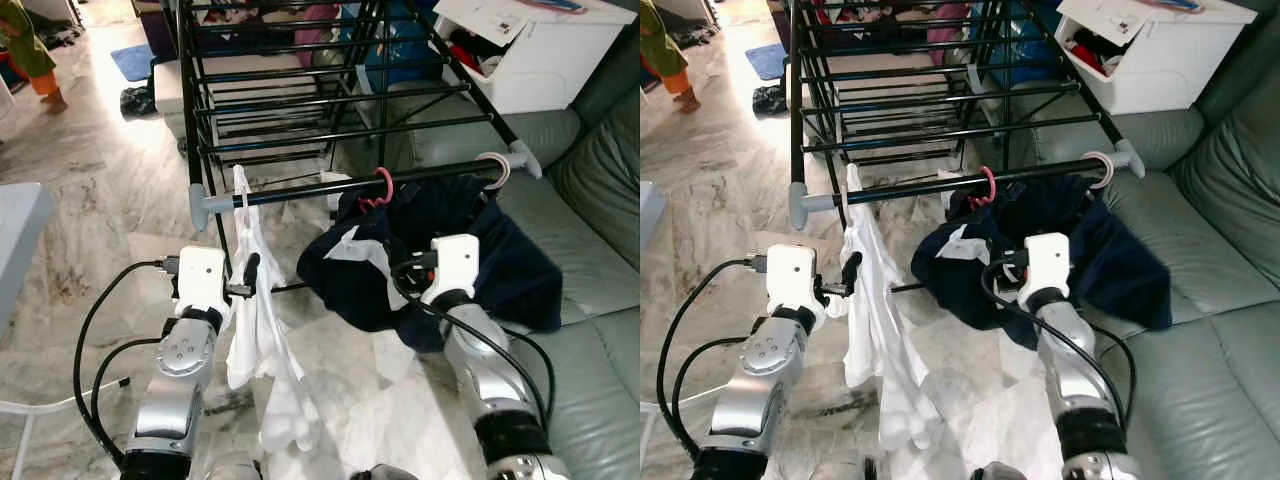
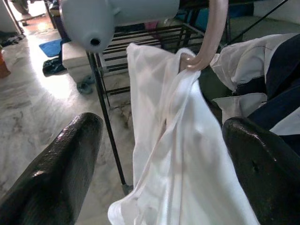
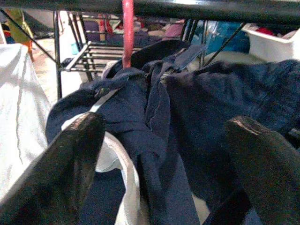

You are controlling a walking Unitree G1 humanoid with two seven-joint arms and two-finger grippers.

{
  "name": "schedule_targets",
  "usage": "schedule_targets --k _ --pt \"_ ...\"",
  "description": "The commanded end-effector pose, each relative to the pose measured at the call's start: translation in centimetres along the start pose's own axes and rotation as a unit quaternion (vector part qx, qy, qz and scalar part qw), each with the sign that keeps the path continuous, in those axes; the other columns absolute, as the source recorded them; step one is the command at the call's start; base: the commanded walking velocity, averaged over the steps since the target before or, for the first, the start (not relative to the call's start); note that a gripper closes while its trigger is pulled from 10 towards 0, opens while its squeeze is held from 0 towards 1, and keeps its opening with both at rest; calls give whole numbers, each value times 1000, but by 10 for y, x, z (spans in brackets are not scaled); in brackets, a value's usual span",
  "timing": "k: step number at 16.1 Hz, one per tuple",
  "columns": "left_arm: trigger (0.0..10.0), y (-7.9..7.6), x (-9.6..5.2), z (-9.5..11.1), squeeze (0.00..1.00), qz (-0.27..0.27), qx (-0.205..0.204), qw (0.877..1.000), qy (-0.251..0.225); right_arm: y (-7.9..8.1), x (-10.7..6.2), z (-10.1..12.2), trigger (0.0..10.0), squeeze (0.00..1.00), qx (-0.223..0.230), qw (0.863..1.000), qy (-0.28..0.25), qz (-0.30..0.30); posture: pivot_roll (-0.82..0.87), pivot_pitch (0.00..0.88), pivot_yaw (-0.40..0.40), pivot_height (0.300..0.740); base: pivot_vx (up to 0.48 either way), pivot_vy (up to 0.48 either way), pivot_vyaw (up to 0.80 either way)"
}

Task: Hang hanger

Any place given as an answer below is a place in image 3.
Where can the white thin shirt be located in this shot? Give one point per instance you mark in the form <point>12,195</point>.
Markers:
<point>18,105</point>

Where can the green orange plastic toy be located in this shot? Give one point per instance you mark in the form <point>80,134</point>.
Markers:
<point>17,28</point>

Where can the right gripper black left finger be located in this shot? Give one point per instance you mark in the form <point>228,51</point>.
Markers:
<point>54,178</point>

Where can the red plastic hanger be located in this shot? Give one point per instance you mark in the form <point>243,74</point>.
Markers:
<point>128,35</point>

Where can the white plastic laundry basket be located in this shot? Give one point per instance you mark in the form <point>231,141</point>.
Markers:
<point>269,47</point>

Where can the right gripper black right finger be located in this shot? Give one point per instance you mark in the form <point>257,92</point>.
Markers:
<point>269,178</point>

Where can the black metal drying rack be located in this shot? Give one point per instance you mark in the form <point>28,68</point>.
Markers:
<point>211,10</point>

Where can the navy blue garment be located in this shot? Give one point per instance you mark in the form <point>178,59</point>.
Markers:
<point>199,105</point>

